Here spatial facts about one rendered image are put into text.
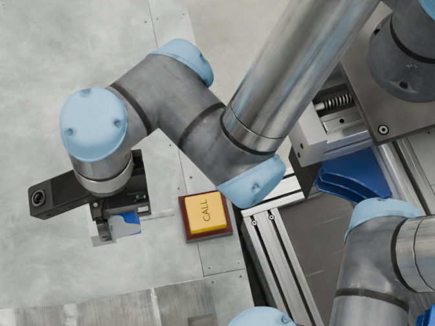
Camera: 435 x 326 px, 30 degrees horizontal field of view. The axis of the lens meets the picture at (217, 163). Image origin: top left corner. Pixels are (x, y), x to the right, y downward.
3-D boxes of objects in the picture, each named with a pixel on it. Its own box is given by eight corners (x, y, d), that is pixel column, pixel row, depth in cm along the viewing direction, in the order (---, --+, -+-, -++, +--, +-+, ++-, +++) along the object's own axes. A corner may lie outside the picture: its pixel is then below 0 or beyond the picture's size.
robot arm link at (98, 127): (145, 112, 90) (85, 160, 87) (150, 152, 100) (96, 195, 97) (100, 66, 92) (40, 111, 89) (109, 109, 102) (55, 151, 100)
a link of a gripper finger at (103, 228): (113, 248, 116) (105, 215, 108) (102, 250, 115) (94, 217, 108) (109, 220, 118) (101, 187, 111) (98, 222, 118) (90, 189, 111)
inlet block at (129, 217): (171, 202, 128) (171, 190, 123) (177, 232, 127) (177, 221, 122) (89, 217, 127) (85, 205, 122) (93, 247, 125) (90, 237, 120)
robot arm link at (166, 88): (235, 112, 101) (167, 167, 98) (175, 54, 104) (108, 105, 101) (238, 83, 94) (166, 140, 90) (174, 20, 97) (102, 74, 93)
